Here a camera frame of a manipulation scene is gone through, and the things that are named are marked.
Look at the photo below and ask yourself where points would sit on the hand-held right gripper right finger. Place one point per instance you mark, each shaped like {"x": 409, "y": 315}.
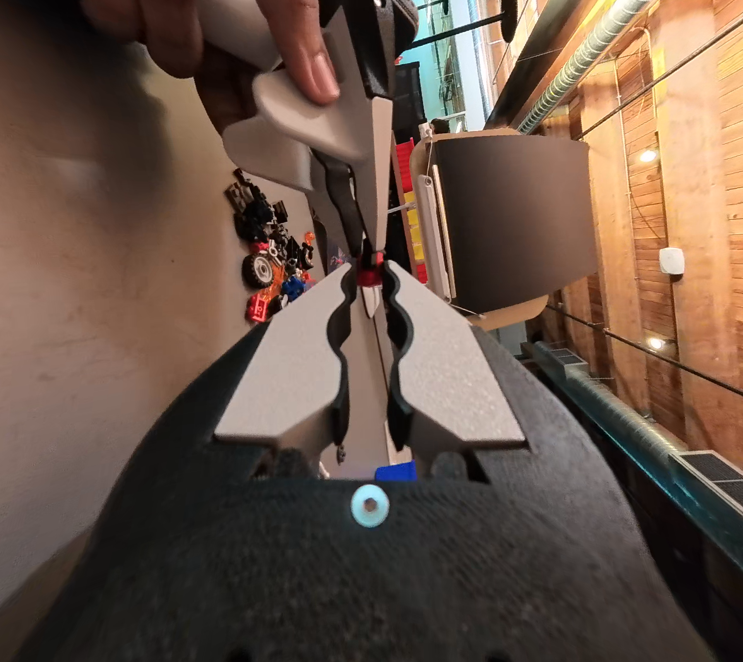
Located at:
{"x": 453, "y": 383}

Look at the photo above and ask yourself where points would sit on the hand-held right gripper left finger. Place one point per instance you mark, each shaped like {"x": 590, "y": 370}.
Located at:
{"x": 290, "y": 377}

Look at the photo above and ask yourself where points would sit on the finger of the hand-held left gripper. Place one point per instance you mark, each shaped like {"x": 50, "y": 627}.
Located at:
{"x": 382, "y": 162}
{"x": 302, "y": 133}

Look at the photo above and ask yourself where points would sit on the red lego piece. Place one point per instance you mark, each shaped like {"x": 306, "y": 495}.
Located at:
{"x": 370, "y": 270}

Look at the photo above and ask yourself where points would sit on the pile of lego pieces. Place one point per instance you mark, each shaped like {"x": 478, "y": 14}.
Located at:
{"x": 261, "y": 267}

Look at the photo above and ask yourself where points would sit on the red and yellow bin rack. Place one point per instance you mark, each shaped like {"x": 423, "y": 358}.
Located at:
{"x": 413, "y": 226}

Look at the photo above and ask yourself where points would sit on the blue storage bin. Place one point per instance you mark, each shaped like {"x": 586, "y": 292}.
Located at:
{"x": 396, "y": 471}

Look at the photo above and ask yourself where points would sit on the black round stand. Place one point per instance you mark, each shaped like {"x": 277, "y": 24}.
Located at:
{"x": 508, "y": 11}

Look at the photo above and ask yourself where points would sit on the black curved panel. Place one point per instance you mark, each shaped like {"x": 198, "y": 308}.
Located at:
{"x": 511, "y": 220}

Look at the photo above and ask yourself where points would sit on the green floor duct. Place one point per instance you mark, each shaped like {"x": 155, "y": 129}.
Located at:
{"x": 638, "y": 429}

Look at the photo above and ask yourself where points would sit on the round wall light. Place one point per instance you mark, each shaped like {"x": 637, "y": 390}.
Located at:
{"x": 648, "y": 155}
{"x": 656, "y": 344}

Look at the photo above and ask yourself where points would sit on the spiral metal duct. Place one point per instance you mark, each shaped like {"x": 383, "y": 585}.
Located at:
{"x": 609, "y": 17}

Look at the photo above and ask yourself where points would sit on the white wall sensor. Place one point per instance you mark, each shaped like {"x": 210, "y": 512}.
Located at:
{"x": 672, "y": 261}

